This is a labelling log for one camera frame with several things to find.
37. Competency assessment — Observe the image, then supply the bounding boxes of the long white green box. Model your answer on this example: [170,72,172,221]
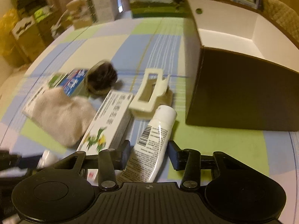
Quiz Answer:
[23,72,68,118]

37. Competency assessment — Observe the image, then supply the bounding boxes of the checkered bed sheet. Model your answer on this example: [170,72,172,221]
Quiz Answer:
[0,10,299,224]

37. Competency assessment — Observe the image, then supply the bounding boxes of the quilted beige chair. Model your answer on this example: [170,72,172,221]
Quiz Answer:
[259,0,299,41]

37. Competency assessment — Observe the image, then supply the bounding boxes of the small white bottle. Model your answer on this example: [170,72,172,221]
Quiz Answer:
[36,150,59,169]

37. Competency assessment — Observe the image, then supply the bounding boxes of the brown storage box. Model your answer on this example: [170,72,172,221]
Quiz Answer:
[184,0,298,131]

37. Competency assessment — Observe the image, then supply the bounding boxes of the blue gum blister pack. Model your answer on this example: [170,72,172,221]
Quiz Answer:
[58,68,88,97]

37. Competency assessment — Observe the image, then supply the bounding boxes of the dark fuzzy scrunchie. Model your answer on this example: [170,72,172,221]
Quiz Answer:
[84,60,118,96]

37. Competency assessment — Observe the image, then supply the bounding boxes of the white lotion tube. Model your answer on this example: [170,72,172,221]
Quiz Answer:
[117,105,177,185]

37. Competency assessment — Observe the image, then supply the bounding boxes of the cream plastic hair claw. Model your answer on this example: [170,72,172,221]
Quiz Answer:
[129,68,173,120]

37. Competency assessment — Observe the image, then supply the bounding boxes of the beige white carton box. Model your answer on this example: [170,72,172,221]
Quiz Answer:
[66,0,119,29]

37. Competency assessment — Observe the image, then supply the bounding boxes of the stacked cardboard boxes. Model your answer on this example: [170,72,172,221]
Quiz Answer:
[10,0,62,62]

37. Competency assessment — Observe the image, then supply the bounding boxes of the white green medicine box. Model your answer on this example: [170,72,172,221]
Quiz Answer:
[77,90,134,155]

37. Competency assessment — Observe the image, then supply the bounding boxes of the beige sock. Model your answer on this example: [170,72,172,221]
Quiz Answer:
[31,87,96,147]

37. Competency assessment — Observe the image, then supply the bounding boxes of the yellow plastic bag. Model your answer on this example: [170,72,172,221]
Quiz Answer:
[1,9,23,68]

